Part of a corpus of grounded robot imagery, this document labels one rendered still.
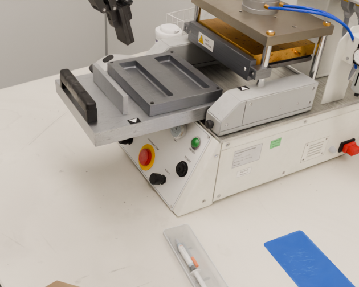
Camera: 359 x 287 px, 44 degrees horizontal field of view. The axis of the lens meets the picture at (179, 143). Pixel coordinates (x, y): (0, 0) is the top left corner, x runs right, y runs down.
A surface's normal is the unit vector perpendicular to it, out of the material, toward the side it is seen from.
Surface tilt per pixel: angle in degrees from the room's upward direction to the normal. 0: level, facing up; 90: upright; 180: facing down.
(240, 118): 90
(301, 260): 0
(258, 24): 0
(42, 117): 0
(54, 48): 90
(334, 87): 90
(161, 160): 65
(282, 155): 90
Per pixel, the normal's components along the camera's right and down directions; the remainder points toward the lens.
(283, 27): 0.07, -0.81
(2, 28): 0.65, 0.48
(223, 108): -0.50, -0.47
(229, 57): -0.86, 0.24
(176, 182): -0.75, -0.13
